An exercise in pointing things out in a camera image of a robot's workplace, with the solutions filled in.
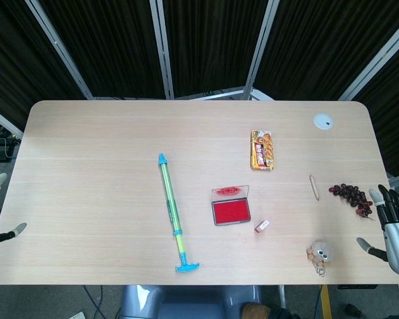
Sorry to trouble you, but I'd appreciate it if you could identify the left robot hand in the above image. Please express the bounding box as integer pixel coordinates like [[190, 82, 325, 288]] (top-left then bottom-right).
[[0, 171, 28, 247]]

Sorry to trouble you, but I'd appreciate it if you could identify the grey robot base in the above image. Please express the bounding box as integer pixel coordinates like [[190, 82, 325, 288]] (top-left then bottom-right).
[[119, 284, 264, 319]]

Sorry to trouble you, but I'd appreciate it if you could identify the dark red grape bunch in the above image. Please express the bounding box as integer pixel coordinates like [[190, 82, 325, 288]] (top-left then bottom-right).
[[329, 183, 376, 222]]

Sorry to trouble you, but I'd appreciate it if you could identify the yellow strip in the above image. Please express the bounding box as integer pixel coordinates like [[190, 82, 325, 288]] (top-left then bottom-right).
[[320, 284, 331, 319]]

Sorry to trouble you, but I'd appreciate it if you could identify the thin wooden stick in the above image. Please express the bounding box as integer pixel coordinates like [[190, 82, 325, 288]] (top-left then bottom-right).
[[309, 174, 321, 202]]

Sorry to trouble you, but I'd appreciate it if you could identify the brown object under table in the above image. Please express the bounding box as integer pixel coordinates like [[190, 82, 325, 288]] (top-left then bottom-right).
[[241, 302, 271, 319]]

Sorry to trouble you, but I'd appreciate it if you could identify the orange snack box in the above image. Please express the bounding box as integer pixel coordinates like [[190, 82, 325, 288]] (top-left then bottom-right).
[[250, 129, 275, 172]]

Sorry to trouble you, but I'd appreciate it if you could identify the red ink pad case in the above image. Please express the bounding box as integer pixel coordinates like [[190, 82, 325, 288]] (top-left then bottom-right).
[[210, 184, 252, 227]]

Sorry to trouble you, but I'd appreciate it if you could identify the blue green toy water pump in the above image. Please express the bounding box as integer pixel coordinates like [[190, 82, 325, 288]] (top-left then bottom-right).
[[158, 152, 201, 274]]

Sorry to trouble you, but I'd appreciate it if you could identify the furry plush keychain with eyes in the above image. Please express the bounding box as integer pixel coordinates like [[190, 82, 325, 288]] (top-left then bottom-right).
[[306, 240, 335, 277]]

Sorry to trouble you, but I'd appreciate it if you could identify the white table cable grommet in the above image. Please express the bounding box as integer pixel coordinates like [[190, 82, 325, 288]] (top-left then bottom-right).
[[313, 112, 334, 132]]

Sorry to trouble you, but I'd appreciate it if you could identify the grey partition frame post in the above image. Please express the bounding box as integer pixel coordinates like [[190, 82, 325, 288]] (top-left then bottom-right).
[[338, 14, 399, 101], [243, 0, 281, 100], [24, 0, 94, 100], [149, 0, 176, 100]]

